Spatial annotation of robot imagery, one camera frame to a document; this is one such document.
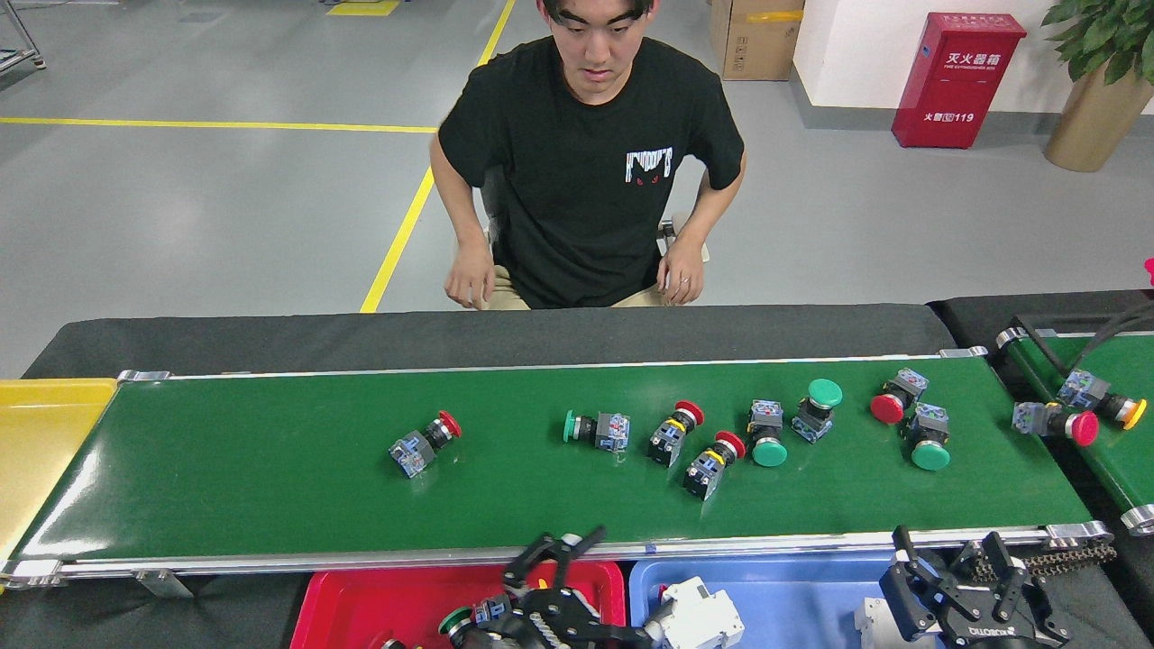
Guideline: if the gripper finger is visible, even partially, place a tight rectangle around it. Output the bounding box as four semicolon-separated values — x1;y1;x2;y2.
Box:
577;616;673;649
981;532;1071;643
503;527;607;596
879;527;961;643

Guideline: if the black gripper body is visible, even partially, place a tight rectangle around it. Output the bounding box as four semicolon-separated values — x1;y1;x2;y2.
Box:
938;599;1074;649
469;588;591;649

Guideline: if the white circuit breaker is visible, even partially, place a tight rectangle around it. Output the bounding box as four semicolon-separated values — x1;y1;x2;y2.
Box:
645;577;746;649
854;597;902;649

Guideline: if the green push button switch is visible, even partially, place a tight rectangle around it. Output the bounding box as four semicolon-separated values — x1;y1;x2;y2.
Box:
438;595;515;643

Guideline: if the red push button switch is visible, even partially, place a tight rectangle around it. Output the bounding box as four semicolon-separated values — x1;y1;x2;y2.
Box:
870;367;930;425
1012;401;1100;448
389;410;463;479
682;431;746;501
647;400;705;469

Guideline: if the green conveyor belt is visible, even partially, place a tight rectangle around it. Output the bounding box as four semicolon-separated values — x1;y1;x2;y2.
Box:
0;345;1116;593
994;324;1154;537

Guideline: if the yellow tray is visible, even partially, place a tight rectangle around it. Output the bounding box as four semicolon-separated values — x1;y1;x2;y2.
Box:
0;379;118;567

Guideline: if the person's right hand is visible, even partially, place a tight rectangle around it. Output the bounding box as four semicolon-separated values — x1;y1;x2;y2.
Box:
444;243;499;310

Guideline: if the person's left hand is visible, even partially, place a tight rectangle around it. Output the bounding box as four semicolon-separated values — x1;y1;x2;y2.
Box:
656;243;707;306

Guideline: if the blue plastic bin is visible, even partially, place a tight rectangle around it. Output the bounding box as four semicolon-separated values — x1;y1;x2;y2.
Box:
628;552;957;649

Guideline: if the red plastic bin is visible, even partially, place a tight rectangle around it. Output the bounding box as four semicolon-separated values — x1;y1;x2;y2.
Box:
288;561;627;649

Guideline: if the black table cover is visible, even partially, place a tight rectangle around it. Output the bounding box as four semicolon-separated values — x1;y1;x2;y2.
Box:
0;302;1146;649
927;287;1154;623

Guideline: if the person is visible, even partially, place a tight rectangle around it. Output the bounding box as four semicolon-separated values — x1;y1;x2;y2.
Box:
429;0;747;312

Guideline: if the potted green plant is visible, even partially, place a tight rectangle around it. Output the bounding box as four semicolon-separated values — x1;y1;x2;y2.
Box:
1043;0;1154;173

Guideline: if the red fire extinguisher cabinet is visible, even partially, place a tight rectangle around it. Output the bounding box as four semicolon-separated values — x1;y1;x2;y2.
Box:
892;12;1029;150

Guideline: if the cardboard box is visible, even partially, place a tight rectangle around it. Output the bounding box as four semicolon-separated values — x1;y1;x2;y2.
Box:
710;0;805;82

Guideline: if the black drive chain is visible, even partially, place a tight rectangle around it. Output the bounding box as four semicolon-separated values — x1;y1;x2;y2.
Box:
965;541;1119;582

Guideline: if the black cable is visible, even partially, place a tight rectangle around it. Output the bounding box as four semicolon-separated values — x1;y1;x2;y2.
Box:
1014;302;1154;379

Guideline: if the metal rack frame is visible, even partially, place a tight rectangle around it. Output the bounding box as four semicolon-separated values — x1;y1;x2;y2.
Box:
0;0;46;73

